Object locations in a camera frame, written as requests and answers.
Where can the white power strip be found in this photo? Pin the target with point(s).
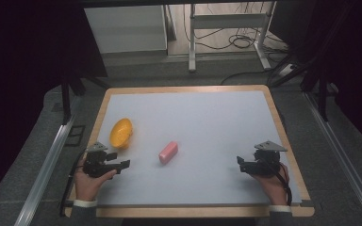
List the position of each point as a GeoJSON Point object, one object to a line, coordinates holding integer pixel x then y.
{"type": "Point", "coordinates": [287, 70]}

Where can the yellow plastic bowl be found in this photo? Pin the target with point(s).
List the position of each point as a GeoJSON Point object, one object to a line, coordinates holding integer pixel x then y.
{"type": "Point", "coordinates": [121, 132]}

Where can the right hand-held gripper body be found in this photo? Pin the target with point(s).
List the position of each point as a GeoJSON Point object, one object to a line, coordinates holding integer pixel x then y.
{"type": "Point", "coordinates": [265, 160]}

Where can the white mat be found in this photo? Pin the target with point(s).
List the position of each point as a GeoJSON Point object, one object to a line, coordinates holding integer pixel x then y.
{"type": "Point", "coordinates": [198, 144]}

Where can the white cabinet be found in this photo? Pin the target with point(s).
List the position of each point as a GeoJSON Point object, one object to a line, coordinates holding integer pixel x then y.
{"type": "Point", "coordinates": [126, 29]}

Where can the person's left hand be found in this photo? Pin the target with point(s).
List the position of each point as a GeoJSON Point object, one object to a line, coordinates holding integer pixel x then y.
{"type": "Point", "coordinates": [89, 185]}

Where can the white metal desk frame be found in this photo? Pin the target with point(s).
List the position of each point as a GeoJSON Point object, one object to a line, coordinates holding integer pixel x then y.
{"type": "Point", "coordinates": [226, 22]}

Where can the person's right hand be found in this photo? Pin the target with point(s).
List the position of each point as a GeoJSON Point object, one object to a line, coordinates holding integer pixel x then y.
{"type": "Point", "coordinates": [273, 188]}

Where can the aluminium rail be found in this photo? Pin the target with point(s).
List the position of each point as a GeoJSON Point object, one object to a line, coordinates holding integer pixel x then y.
{"type": "Point", "coordinates": [342, 157]}
{"type": "Point", "coordinates": [45, 171]}

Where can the pink soap bar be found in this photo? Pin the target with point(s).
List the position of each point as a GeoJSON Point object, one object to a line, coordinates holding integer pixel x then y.
{"type": "Point", "coordinates": [168, 152]}

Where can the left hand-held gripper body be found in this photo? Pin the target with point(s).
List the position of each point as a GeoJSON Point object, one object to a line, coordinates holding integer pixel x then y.
{"type": "Point", "coordinates": [95, 163]}

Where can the black metal stand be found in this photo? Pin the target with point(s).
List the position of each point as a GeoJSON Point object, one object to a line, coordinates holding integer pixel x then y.
{"type": "Point", "coordinates": [319, 75]}
{"type": "Point", "coordinates": [70, 94]}

